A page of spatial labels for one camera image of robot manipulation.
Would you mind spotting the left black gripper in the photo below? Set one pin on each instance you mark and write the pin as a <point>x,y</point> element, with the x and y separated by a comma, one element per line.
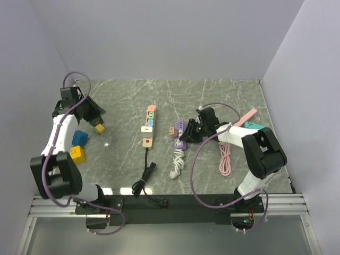
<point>96,110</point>

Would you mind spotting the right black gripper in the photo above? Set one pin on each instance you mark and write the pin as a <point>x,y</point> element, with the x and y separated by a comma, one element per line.
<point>189,135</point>

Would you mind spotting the purple power strip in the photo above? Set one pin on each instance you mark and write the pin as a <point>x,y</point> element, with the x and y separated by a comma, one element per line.
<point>180,126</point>

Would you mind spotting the small yellow plug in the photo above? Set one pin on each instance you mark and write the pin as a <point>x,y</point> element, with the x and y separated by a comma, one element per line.
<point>99,129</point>

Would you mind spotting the pink brown plug adapter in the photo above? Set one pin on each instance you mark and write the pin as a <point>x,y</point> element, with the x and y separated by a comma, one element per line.
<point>173,132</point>

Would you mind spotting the blue cube adapter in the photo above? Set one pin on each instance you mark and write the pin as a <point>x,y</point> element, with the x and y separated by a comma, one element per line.
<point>80,138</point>

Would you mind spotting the large yellow cube plug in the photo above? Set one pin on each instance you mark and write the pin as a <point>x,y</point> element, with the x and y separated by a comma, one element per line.
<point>77,154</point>

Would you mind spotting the beige power strip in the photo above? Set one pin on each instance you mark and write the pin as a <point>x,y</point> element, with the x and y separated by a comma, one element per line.
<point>148,137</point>

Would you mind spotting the pink power strip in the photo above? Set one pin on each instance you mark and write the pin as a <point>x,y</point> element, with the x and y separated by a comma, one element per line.
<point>246,117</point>

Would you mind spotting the teal power strip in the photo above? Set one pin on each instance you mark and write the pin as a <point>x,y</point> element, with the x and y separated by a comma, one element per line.
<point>251,125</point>

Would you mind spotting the dark green cube plug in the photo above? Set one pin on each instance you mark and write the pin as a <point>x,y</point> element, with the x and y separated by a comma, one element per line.
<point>95,121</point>

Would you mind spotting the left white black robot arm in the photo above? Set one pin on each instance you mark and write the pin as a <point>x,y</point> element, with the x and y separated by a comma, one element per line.
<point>55,172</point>

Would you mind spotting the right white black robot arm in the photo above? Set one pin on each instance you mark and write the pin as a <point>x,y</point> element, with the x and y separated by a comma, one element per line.
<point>264,155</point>

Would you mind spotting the white plug adapter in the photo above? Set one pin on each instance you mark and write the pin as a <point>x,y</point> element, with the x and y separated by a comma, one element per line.
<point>147,129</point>

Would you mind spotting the black base bar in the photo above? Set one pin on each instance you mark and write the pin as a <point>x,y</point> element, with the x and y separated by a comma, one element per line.
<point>167,209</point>

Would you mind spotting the aluminium rail frame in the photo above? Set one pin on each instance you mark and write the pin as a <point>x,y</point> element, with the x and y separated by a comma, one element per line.
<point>275,204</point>

